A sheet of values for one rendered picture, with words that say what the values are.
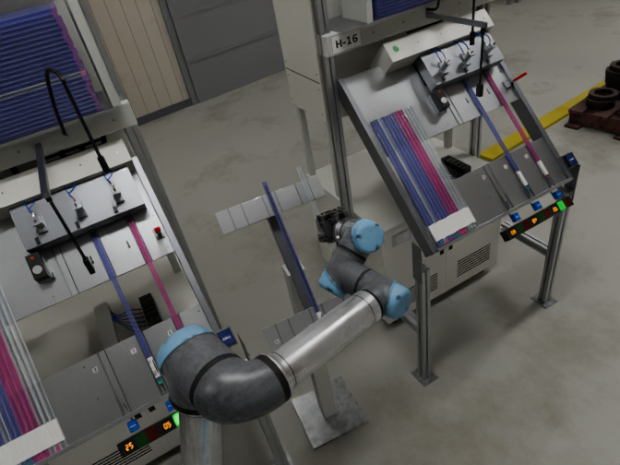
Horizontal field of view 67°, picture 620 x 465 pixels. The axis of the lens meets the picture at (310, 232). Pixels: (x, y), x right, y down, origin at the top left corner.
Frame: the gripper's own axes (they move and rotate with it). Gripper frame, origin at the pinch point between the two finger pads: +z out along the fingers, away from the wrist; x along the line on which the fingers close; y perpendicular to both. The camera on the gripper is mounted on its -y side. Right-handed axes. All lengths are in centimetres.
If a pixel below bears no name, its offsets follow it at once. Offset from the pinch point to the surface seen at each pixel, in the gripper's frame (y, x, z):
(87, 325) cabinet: -10, 84, 56
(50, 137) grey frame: 51, 62, 15
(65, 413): -20, 85, 3
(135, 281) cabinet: -4, 64, 69
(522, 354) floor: -91, -77, 33
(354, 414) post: -86, 2, 42
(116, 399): -22, 72, 2
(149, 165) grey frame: 36, 41, 29
